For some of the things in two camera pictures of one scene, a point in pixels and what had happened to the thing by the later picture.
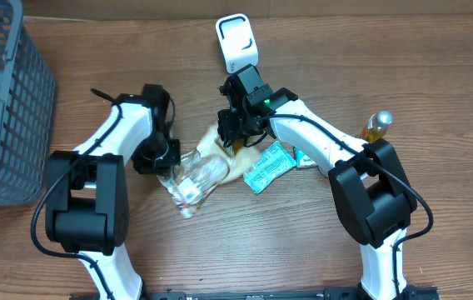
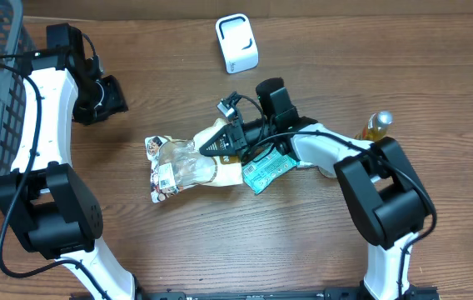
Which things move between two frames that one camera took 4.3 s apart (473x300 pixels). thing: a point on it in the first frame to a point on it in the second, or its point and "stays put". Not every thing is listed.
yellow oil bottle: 377,124 stays put
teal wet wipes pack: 271,164 stays put
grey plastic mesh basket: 13,97 stays put
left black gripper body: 161,161 to 112,97
